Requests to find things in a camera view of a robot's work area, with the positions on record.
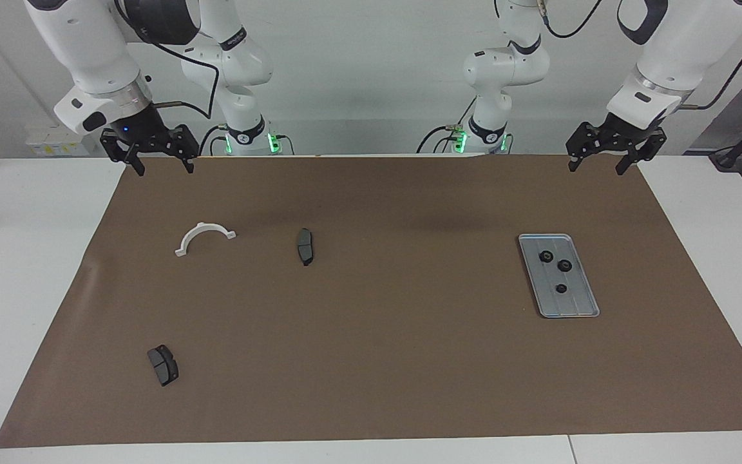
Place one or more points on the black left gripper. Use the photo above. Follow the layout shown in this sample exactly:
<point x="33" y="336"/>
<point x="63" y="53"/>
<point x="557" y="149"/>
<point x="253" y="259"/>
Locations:
<point x="609" y="134"/>

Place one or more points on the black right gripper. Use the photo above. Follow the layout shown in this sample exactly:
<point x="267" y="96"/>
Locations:
<point x="152" y="132"/>

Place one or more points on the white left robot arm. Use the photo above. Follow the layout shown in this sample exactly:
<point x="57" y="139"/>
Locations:
<point x="680" y="58"/>

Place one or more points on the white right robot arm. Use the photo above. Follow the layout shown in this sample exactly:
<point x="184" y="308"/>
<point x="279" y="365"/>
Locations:
<point x="87" y="51"/>

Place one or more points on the silver metal tray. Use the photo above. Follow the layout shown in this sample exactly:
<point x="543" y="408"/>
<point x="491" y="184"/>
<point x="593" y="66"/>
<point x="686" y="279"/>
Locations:
<point x="567" y="303"/>

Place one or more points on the grooved dark grey brake pad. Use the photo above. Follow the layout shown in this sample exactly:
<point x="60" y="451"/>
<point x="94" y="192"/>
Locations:
<point x="163" y="366"/>

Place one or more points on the brown paper table mat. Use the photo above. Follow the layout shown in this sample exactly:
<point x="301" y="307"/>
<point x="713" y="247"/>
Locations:
<point x="409" y="354"/>

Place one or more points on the white curved plastic bracket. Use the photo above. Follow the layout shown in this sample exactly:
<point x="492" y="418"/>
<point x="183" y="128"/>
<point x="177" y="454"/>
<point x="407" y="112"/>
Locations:
<point x="200" y="227"/>

